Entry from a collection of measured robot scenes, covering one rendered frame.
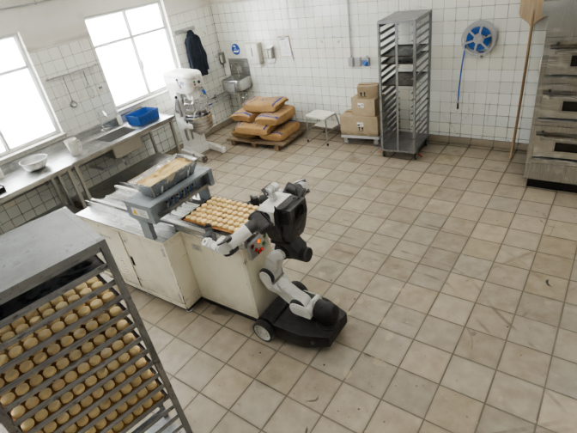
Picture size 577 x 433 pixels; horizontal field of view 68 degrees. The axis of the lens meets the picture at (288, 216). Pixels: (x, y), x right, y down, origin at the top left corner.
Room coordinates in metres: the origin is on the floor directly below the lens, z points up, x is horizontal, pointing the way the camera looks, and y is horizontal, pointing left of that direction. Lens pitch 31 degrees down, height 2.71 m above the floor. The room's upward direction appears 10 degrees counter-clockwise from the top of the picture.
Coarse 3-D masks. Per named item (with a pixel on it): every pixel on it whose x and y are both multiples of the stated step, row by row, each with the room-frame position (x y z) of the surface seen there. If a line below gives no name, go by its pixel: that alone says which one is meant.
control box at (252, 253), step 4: (256, 236) 2.83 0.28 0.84; (260, 236) 2.83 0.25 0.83; (252, 240) 2.79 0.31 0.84; (256, 240) 2.79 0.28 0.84; (260, 240) 2.83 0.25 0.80; (264, 240) 2.86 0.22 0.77; (268, 240) 2.90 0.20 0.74; (248, 244) 2.74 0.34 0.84; (252, 244) 2.75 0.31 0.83; (256, 244) 2.78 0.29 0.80; (260, 244) 2.82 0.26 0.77; (264, 244) 2.86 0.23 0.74; (268, 244) 2.89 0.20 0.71; (248, 248) 2.72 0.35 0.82; (252, 248) 2.74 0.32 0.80; (260, 248) 2.81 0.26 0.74; (248, 252) 2.72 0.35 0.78; (252, 252) 2.74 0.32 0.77; (256, 252) 2.77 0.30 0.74; (260, 252) 2.80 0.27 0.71; (248, 256) 2.73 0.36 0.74; (252, 256) 2.73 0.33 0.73; (256, 256) 2.76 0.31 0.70
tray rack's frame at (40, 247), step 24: (48, 216) 1.82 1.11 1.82; (72, 216) 1.77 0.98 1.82; (0, 240) 1.67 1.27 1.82; (24, 240) 1.63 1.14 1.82; (48, 240) 1.60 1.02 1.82; (72, 240) 1.56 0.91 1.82; (0, 264) 1.47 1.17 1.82; (24, 264) 1.44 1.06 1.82; (48, 264) 1.41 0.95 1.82; (0, 288) 1.30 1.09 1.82; (0, 408) 1.14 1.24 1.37; (144, 432) 1.78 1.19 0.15; (168, 432) 1.75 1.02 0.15
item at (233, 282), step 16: (192, 224) 3.19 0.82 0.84; (192, 240) 3.04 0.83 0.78; (192, 256) 3.08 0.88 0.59; (208, 256) 2.95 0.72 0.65; (224, 256) 2.83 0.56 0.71; (240, 256) 2.71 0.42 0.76; (208, 272) 2.99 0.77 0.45; (224, 272) 2.86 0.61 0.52; (240, 272) 2.74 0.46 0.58; (256, 272) 2.77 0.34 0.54; (208, 288) 3.04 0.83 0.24; (224, 288) 2.90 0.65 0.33; (240, 288) 2.77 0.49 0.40; (256, 288) 2.73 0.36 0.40; (224, 304) 2.94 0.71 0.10; (240, 304) 2.80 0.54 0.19; (256, 304) 2.70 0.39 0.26; (256, 320) 2.76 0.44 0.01
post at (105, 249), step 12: (96, 240) 1.52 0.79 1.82; (108, 252) 1.52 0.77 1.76; (108, 264) 1.51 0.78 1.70; (120, 276) 1.52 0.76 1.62; (120, 288) 1.51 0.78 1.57; (132, 300) 1.52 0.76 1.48; (132, 312) 1.51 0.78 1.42; (144, 336) 1.51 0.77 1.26; (156, 360) 1.52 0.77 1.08; (168, 384) 1.52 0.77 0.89; (180, 408) 1.52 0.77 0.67; (180, 420) 1.52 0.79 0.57; (192, 432) 1.52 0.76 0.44
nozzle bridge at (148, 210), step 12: (204, 168) 3.54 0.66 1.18; (192, 180) 3.35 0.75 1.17; (204, 180) 3.54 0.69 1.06; (168, 192) 3.18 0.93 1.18; (180, 192) 3.33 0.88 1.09; (192, 192) 3.37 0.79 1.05; (204, 192) 3.59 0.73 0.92; (132, 204) 3.11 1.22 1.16; (144, 204) 3.04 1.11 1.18; (156, 204) 3.03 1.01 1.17; (180, 204) 3.24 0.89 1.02; (132, 216) 3.15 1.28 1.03; (144, 216) 3.04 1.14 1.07; (156, 216) 3.00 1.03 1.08; (144, 228) 3.08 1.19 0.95
